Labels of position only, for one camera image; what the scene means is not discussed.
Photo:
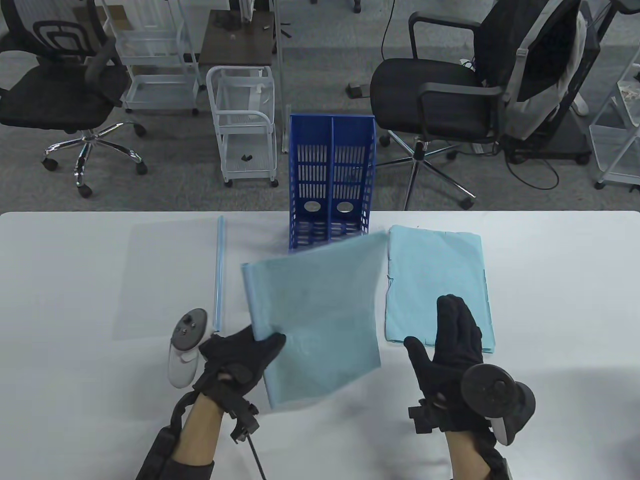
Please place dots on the small white mesh cart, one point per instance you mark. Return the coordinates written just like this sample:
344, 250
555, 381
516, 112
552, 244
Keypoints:
245, 150

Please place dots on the person's left hand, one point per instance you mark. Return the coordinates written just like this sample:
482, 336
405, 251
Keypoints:
230, 355

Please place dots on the stack of light blue papers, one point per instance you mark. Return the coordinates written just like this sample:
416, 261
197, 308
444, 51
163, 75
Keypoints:
435, 265
320, 310

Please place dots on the white object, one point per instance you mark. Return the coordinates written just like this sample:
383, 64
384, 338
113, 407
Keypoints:
581, 106

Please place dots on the white three-tier cart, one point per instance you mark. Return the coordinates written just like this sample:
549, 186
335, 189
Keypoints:
160, 90

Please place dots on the person's right hand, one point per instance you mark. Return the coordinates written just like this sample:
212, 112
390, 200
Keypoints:
452, 345

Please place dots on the brown side table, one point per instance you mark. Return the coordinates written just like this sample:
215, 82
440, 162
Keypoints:
235, 45

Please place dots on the black mesh-back office chair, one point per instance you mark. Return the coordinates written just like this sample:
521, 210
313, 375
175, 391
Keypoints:
50, 95

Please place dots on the clear plastic file folder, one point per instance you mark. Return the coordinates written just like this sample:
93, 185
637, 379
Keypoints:
350, 260
165, 280

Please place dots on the grey metal pole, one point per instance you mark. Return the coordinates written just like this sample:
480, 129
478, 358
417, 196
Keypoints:
280, 75

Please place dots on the black rolling stand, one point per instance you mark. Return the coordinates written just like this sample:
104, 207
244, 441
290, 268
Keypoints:
565, 142

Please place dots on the black and white controller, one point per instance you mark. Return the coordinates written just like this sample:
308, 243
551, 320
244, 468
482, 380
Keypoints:
187, 330
492, 392

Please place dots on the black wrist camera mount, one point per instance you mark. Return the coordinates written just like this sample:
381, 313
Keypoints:
422, 417
245, 420

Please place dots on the person's left forearm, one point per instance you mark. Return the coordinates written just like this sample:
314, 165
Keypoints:
197, 435

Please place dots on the blue plastic file rack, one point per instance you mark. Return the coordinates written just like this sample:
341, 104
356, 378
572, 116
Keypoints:
330, 150

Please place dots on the cardboard box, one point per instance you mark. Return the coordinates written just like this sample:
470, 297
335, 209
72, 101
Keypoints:
117, 14

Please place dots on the person's right forearm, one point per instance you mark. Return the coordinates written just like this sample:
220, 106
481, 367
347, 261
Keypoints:
470, 457

